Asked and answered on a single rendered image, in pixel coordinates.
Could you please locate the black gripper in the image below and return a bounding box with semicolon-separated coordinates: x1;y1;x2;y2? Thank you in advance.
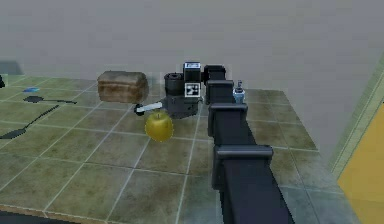
133;72;203;120

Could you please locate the yellow apple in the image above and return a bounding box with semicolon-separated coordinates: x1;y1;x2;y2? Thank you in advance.
144;111;175;143

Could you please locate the brown bread loaf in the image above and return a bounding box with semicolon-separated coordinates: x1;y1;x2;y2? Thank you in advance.
97;70;150;104

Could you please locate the pale blue salt shaker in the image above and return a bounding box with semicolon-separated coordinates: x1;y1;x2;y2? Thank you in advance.
232;79;247;104

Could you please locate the black ladle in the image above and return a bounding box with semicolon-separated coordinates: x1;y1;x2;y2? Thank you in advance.
23;95;78;105

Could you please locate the black spatula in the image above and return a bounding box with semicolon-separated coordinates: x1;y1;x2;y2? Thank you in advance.
0;104;61;140

